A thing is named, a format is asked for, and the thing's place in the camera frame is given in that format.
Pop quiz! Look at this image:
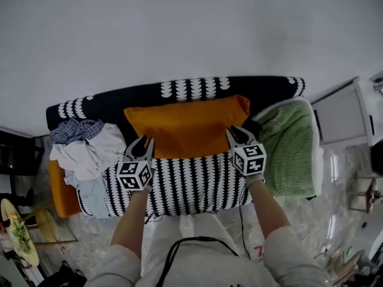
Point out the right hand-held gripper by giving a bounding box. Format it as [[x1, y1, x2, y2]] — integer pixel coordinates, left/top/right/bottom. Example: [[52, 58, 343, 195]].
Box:
[[225, 126, 267, 176]]

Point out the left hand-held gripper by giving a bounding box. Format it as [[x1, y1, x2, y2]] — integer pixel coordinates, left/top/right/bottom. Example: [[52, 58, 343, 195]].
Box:
[[115, 135, 156, 192]]

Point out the orange cushion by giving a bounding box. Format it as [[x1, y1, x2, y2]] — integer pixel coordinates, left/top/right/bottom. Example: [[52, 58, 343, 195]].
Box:
[[123, 94, 251, 160]]

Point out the person's left forearm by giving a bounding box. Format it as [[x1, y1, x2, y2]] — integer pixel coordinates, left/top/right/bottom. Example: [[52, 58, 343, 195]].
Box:
[[110, 187, 153, 258]]

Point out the person's right forearm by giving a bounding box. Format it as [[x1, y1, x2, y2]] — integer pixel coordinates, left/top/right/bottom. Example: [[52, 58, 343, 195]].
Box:
[[248, 181, 293, 240]]

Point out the white wristwatch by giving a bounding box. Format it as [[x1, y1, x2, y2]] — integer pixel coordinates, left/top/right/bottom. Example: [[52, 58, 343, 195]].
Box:
[[245, 173, 266, 187]]

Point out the green knitted blanket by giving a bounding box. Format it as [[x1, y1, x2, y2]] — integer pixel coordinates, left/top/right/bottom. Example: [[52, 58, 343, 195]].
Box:
[[251, 96, 324, 200]]

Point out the black white patterned sofa cover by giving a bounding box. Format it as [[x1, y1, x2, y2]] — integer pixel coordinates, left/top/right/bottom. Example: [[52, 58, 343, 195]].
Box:
[[45, 75, 306, 218]]

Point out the pile of crumpled clothes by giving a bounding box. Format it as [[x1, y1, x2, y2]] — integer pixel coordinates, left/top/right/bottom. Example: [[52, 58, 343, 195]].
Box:
[[49, 123, 127, 181]]

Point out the light blue cloth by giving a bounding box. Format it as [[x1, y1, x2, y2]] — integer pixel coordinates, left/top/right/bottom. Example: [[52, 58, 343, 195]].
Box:
[[64, 172, 111, 218]]

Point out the orange sofa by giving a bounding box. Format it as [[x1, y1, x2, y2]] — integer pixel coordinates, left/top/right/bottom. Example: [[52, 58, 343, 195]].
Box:
[[47, 135, 83, 219]]

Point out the white cabinet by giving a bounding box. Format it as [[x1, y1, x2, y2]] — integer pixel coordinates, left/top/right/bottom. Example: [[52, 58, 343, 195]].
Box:
[[309, 70, 383, 146]]

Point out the small round wooden stool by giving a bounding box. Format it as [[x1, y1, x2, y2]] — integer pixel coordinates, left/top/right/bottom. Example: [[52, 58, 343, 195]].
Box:
[[22, 203, 78, 248]]

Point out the black framed cabinet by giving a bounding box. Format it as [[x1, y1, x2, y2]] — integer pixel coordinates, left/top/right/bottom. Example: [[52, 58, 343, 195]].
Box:
[[0, 127, 45, 178]]

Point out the person's white t-shirt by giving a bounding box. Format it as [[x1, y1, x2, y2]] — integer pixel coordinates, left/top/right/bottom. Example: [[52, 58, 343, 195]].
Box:
[[85, 225, 332, 287]]

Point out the black round table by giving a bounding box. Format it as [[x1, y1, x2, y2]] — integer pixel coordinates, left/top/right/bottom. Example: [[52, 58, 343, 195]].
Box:
[[370, 143, 383, 176]]

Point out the round yellow table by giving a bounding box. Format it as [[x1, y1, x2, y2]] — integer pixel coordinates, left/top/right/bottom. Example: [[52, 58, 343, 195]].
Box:
[[0, 198, 40, 267]]

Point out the yellow flower bouquet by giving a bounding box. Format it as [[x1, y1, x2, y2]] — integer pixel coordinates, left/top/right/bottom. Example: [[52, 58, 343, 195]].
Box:
[[8, 213, 34, 254]]

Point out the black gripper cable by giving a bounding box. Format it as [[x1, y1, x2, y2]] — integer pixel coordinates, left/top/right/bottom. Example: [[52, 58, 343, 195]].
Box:
[[238, 175, 252, 261], [144, 212, 164, 224]]

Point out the black neck strap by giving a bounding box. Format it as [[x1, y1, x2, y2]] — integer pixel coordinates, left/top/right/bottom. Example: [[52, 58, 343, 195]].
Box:
[[157, 236, 241, 287]]

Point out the metal frame wooden stool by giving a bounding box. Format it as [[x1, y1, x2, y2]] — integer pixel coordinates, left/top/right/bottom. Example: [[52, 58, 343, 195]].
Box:
[[348, 176, 383, 213]]

